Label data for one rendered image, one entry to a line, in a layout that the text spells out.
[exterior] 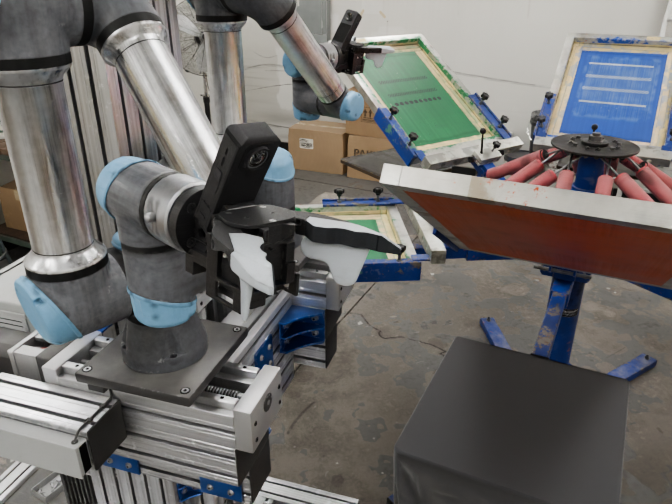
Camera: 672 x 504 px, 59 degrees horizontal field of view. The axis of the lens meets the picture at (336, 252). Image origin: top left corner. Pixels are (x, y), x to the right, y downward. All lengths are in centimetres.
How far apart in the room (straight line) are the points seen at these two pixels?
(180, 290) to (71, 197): 26
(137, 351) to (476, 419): 78
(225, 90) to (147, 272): 84
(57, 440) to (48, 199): 44
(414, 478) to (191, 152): 89
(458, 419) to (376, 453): 129
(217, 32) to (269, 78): 525
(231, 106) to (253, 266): 106
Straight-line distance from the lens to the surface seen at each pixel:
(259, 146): 52
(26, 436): 118
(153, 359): 107
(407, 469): 139
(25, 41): 85
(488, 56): 575
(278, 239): 54
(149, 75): 85
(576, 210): 104
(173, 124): 81
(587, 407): 157
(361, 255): 55
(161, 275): 70
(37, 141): 88
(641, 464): 295
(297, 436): 278
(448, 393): 152
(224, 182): 53
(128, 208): 66
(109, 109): 116
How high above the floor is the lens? 189
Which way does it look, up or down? 26 degrees down
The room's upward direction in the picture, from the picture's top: straight up
